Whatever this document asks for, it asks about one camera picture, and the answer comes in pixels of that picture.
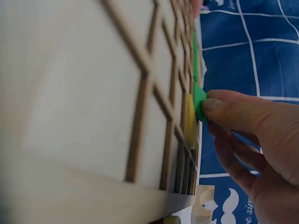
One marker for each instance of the pale yellow block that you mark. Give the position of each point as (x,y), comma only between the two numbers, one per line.
(172,220)

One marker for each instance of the wooden cut-out block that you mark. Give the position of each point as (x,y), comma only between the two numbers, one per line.
(205,205)

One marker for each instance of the wooden grid puzzle board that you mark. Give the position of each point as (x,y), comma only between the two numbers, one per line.
(98,88)

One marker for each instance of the person's left hand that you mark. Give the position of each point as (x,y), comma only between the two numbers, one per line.
(197,7)

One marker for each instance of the long green puzzle piece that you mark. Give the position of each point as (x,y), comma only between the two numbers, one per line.
(195,56)

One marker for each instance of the person's right hand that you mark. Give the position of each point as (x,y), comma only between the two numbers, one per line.
(268,144)

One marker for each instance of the yellow round puzzle piece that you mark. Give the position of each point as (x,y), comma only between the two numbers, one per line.
(189,121)

